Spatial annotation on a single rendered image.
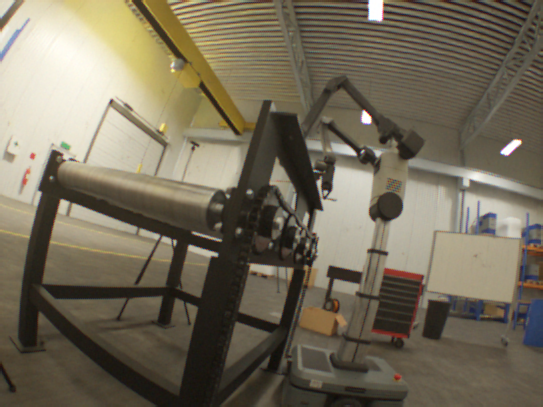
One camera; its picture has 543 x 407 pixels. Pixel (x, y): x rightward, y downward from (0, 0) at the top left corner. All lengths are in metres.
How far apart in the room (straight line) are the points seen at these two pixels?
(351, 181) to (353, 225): 1.93
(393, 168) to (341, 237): 9.81
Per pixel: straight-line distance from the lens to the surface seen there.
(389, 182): 1.55
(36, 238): 1.31
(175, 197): 0.72
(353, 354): 1.56
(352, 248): 11.28
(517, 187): 14.12
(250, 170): 0.63
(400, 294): 3.32
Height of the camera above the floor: 0.78
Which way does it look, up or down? 11 degrees up
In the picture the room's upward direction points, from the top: 15 degrees clockwise
